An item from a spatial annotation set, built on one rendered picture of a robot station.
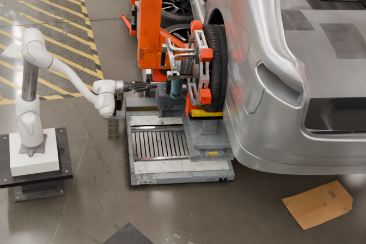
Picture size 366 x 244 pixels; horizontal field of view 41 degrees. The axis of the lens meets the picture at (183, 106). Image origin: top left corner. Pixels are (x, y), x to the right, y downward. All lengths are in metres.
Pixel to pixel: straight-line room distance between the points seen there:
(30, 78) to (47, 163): 0.62
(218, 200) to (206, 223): 0.25
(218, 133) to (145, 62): 0.85
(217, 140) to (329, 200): 1.01
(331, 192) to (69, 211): 2.08
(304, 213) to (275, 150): 1.20
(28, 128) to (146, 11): 1.25
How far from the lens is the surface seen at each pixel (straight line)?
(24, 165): 3.62
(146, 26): 3.94
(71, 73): 3.31
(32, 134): 3.56
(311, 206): 4.08
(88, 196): 3.89
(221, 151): 4.05
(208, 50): 3.37
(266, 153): 2.97
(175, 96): 3.94
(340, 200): 4.21
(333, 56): 3.85
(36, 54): 3.19
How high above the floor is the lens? 3.06
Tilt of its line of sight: 41 degrees down
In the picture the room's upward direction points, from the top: 7 degrees clockwise
